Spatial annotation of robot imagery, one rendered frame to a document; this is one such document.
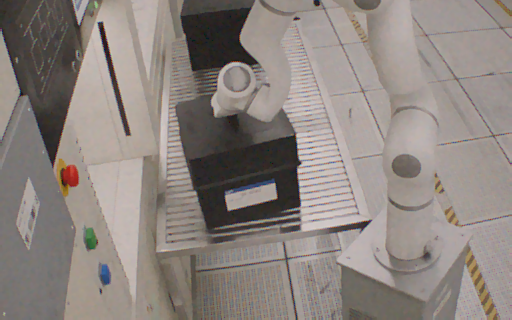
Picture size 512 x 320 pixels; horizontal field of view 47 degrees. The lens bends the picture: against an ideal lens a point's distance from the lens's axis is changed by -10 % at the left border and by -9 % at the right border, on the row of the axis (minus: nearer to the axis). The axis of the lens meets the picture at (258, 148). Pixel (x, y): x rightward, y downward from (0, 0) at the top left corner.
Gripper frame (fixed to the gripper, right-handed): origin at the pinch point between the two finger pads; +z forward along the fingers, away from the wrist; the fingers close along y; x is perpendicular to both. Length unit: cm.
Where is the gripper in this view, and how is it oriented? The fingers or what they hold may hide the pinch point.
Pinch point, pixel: (231, 111)
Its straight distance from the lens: 175.6
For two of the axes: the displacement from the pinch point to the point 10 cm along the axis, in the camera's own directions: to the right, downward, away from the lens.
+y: -9.6, 2.3, -1.2
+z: -0.8, 1.7, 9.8
